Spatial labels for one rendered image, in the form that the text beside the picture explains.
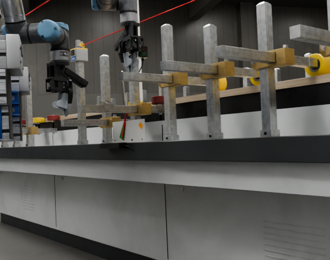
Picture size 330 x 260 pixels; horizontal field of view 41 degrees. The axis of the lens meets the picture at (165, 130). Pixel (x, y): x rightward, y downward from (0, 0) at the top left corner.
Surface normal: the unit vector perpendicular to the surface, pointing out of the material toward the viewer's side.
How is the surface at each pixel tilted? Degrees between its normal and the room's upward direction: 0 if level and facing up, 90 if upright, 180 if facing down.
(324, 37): 90
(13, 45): 90
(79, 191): 90
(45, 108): 90
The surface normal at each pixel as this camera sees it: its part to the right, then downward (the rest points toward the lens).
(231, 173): -0.78, 0.02
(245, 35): 0.25, -0.04
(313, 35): 0.62, -0.04
